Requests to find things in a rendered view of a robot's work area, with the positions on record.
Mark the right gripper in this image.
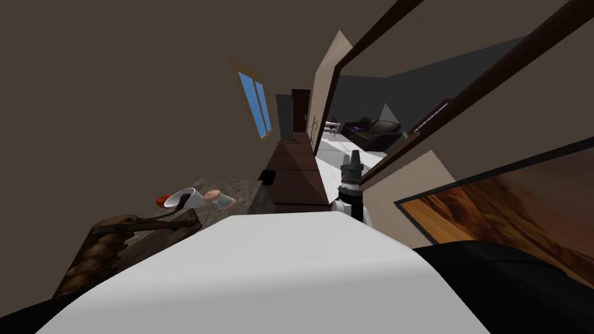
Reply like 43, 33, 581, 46
339, 150, 365, 187

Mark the black sofa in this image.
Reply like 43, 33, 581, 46
341, 117, 404, 152

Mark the brown wooden cabinet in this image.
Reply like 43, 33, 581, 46
263, 132, 332, 215

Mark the dark brown door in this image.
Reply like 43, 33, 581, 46
291, 88, 312, 136

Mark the blue window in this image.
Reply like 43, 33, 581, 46
237, 71, 273, 140

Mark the white cup with pink top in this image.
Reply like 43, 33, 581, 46
203, 189, 238, 210

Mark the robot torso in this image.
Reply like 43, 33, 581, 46
36, 210, 491, 334

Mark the white mug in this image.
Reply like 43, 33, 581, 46
164, 187, 206, 210

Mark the brown wooden tray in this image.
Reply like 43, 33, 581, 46
52, 208, 203, 298

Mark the orange-brown framed wall picture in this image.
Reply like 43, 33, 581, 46
393, 137, 594, 291

